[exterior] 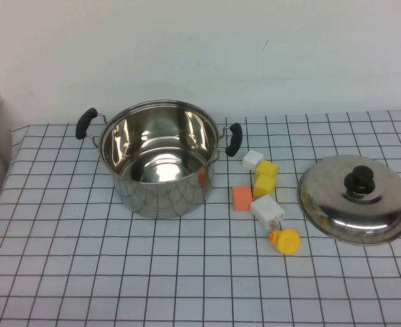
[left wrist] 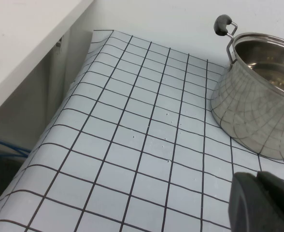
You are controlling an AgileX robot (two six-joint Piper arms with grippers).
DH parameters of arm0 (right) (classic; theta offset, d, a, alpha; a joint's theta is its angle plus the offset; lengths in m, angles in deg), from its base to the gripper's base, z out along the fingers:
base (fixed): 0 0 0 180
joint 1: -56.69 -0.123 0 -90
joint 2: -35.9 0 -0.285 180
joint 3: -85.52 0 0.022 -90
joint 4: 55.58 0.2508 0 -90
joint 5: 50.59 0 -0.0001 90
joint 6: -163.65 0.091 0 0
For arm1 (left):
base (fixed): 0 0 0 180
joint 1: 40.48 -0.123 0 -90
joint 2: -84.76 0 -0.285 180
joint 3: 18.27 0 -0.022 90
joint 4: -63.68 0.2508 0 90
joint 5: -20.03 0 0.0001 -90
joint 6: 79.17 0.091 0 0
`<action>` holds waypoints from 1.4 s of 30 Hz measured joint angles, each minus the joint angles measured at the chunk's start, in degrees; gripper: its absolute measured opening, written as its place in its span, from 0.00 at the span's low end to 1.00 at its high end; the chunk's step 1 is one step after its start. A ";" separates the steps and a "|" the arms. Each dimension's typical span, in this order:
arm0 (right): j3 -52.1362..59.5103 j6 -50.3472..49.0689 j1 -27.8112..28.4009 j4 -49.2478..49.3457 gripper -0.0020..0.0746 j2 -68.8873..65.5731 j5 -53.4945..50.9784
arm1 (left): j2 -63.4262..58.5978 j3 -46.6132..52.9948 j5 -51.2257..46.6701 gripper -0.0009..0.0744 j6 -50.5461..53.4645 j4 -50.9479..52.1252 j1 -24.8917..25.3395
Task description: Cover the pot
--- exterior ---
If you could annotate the yellow rubber duck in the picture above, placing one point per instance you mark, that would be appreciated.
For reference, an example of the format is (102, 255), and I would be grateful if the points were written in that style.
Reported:
(286, 241)

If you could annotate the orange block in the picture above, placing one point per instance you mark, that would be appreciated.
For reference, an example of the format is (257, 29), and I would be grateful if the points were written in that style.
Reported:
(242, 198)

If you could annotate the large white cube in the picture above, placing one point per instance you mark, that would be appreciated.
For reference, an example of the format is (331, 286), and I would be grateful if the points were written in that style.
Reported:
(267, 209)

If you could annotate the small white cube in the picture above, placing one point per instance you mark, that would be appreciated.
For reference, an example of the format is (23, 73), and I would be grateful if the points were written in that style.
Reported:
(252, 160)

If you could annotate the white checked tablecloth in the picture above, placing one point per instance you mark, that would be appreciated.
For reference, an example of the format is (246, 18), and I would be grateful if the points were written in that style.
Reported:
(118, 272)

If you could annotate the yellow cube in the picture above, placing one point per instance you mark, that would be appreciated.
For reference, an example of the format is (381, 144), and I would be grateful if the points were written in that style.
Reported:
(267, 168)
(264, 185)

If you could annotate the steel lid with black knob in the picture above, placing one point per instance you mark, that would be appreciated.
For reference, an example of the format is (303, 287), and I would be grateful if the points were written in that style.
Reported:
(337, 211)

